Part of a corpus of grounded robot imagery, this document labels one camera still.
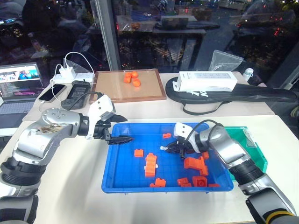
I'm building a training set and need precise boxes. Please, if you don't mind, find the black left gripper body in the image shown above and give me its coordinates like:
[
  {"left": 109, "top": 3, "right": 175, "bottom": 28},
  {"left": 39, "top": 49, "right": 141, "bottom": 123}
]
[{"left": 93, "top": 116, "right": 113, "bottom": 142}]

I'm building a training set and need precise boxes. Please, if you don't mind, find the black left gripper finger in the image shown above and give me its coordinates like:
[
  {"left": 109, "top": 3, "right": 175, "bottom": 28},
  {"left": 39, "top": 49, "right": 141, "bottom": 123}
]
[
  {"left": 110, "top": 114, "right": 128, "bottom": 123},
  {"left": 107, "top": 135, "right": 135, "bottom": 146}
]

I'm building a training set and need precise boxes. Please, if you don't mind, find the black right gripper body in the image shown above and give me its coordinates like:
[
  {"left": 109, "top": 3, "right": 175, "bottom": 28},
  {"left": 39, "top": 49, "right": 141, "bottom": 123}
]
[{"left": 177, "top": 138, "right": 190, "bottom": 154}]

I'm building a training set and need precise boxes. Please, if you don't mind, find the blue plastic bin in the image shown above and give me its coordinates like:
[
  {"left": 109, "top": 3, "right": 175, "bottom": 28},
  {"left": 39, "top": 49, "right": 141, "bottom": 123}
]
[{"left": 101, "top": 122, "right": 235, "bottom": 194}]

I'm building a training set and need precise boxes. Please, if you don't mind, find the green plastic bin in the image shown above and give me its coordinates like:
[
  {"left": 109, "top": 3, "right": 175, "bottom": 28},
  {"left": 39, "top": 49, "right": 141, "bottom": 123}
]
[{"left": 223, "top": 126, "right": 269, "bottom": 182}]

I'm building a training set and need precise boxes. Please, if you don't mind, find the large orange brick assembly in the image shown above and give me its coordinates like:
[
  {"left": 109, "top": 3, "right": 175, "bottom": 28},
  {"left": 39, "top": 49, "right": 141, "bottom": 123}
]
[{"left": 184, "top": 156, "right": 209, "bottom": 177}]

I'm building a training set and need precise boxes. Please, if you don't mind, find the long orange brick stack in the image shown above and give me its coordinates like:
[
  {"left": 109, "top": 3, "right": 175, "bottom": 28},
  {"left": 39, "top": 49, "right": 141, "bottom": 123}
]
[{"left": 144, "top": 153, "right": 158, "bottom": 178}]

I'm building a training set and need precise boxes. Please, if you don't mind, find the wooden framed tray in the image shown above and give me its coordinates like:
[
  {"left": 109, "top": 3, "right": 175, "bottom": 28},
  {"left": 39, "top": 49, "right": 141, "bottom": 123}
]
[{"left": 89, "top": 69, "right": 167, "bottom": 104}]

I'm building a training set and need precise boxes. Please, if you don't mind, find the square orange toy brick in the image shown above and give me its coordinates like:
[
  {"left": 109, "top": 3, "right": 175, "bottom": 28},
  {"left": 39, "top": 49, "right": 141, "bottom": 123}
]
[{"left": 192, "top": 175, "right": 208, "bottom": 188}]

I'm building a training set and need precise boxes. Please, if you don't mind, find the black power adapter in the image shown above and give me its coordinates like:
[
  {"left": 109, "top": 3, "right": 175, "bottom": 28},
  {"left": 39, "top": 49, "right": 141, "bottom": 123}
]
[{"left": 60, "top": 80, "right": 92, "bottom": 111}]

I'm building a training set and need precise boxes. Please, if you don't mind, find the white power strip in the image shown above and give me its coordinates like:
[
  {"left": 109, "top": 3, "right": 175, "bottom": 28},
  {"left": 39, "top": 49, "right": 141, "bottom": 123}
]
[{"left": 50, "top": 72, "right": 95, "bottom": 84}]

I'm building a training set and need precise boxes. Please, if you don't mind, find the smartphone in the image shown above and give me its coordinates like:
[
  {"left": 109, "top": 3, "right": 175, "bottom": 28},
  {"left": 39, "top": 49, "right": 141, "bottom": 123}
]
[{"left": 38, "top": 84, "right": 67, "bottom": 103}]

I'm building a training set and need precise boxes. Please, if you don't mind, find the white rectangular box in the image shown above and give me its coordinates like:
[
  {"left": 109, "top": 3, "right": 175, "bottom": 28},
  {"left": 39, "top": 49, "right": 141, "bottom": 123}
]
[{"left": 176, "top": 70, "right": 238, "bottom": 92}]

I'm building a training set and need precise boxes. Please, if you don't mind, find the white charger plug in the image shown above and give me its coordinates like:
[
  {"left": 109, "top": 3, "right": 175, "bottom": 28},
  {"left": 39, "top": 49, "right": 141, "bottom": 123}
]
[{"left": 58, "top": 67, "right": 77, "bottom": 79}]

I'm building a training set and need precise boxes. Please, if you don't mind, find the black fabric bag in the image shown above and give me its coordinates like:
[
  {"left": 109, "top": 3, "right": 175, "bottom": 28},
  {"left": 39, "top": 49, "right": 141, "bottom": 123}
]
[{"left": 165, "top": 77, "right": 298, "bottom": 115}]

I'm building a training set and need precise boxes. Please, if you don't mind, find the open laptop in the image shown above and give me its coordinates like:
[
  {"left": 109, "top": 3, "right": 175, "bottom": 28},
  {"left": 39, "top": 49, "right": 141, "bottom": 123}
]
[{"left": 0, "top": 62, "right": 44, "bottom": 137}]

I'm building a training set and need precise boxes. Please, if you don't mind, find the clear plastic bag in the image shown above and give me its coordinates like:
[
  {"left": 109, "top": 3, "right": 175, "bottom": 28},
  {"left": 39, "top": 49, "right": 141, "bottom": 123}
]
[{"left": 208, "top": 49, "right": 244, "bottom": 72}]

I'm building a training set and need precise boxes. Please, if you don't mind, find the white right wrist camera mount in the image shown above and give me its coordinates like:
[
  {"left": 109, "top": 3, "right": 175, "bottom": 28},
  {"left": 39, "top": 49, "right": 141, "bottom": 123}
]
[{"left": 173, "top": 122, "right": 201, "bottom": 154}]

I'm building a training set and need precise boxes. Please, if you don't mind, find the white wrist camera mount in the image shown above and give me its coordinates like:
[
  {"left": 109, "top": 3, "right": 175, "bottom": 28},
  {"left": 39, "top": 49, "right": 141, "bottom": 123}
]
[
  {"left": 85, "top": 94, "right": 116, "bottom": 140},
  {"left": 173, "top": 122, "right": 201, "bottom": 154}
]

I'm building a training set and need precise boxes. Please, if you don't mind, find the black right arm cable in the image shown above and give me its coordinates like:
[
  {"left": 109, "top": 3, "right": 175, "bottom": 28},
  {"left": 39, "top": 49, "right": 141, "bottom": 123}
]
[{"left": 180, "top": 119, "right": 225, "bottom": 160}]

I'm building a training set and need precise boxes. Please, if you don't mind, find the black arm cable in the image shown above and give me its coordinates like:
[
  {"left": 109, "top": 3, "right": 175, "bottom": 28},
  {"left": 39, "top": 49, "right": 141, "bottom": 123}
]
[
  {"left": 77, "top": 92, "right": 105, "bottom": 104},
  {"left": 180, "top": 119, "right": 225, "bottom": 160}
]

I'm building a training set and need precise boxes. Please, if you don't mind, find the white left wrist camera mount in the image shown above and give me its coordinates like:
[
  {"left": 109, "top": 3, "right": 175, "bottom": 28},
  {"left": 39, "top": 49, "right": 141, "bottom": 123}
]
[{"left": 85, "top": 94, "right": 116, "bottom": 140}]

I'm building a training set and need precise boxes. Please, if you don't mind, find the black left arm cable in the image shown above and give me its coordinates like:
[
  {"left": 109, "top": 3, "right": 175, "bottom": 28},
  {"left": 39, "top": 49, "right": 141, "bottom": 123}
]
[{"left": 77, "top": 92, "right": 105, "bottom": 104}]

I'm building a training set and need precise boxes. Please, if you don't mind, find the white charging cable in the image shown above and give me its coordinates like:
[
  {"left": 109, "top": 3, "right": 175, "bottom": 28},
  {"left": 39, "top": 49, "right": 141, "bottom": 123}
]
[{"left": 41, "top": 52, "right": 95, "bottom": 103}]

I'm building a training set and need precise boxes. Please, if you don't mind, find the grey window frame post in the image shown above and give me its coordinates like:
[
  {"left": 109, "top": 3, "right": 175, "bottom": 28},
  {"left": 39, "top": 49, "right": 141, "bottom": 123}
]
[{"left": 92, "top": 0, "right": 121, "bottom": 71}]

